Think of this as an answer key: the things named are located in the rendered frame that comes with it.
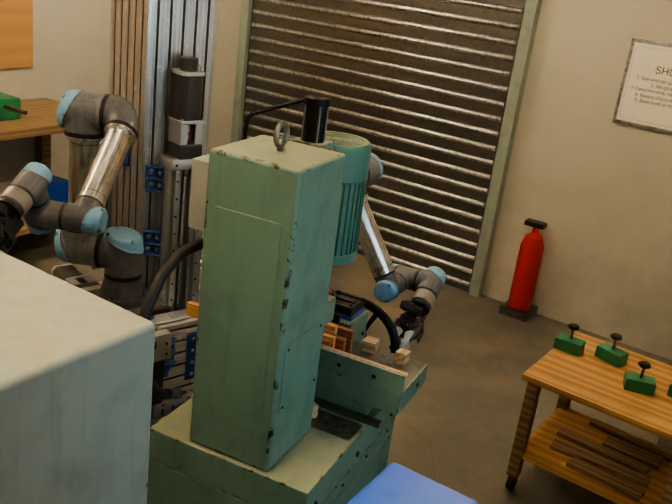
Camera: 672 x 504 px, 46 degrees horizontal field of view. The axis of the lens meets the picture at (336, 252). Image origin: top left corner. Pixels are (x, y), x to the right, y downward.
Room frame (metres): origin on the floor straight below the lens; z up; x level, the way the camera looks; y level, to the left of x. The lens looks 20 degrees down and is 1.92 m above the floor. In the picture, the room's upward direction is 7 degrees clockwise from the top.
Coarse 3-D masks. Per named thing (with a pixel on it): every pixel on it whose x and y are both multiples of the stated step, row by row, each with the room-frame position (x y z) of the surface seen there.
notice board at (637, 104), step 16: (640, 48) 4.46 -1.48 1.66; (656, 48) 4.42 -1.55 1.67; (640, 64) 4.45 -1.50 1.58; (656, 64) 4.41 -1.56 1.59; (624, 80) 4.49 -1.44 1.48; (640, 80) 4.44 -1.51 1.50; (656, 80) 4.40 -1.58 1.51; (624, 96) 4.47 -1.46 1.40; (640, 96) 4.43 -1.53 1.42; (656, 96) 4.39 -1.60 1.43; (624, 112) 4.46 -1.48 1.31; (640, 112) 4.42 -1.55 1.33; (656, 112) 4.38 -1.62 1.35; (656, 128) 4.37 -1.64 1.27
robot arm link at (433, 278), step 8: (424, 272) 2.52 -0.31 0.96; (432, 272) 2.51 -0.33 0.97; (440, 272) 2.52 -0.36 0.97; (416, 280) 2.50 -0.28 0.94; (424, 280) 2.49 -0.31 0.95; (432, 280) 2.48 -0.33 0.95; (440, 280) 2.50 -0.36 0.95; (416, 288) 2.50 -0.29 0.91; (424, 288) 2.46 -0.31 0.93; (432, 288) 2.46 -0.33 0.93; (440, 288) 2.49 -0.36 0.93
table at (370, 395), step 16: (352, 352) 1.99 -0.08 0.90; (384, 352) 2.02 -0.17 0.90; (320, 368) 1.88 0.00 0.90; (400, 368) 1.94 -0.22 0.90; (416, 368) 1.95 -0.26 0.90; (320, 384) 1.88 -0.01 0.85; (336, 384) 1.86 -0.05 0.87; (352, 384) 1.84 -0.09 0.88; (368, 384) 1.83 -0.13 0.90; (416, 384) 1.91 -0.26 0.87; (368, 400) 1.82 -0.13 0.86; (384, 400) 1.81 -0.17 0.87; (400, 400) 1.79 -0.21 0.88
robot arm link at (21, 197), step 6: (12, 186) 1.90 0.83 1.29; (6, 192) 1.88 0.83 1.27; (12, 192) 1.88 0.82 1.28; (18, 192) 1.89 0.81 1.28; (24, 192) 1.90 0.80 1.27; (12, 198) 1.87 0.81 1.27; (18, 198) 1.87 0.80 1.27; (24, 198) 1.89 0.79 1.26; (30, 198) 1.90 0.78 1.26; (18, 204) 1.87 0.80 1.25; (24, 204) 1.88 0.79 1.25; (30, 204) 1.90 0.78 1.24; (24, 210) 1.88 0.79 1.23
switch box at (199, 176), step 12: (204, 156) 1.70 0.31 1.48; (192, 168) 1.67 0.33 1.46; (204, 168) 1.66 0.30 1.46; (192, 180) 1.67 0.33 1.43; (204, 180) 1.66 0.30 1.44; (192, 192) 1.67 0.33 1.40; (204, 192) 1.66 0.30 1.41; (192, 204) 1.67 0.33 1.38; (204, 204) 1.66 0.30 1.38; (192, 216) 1.67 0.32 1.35; (204, 216) 1.65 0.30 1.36; (192, 228) 1.67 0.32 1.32
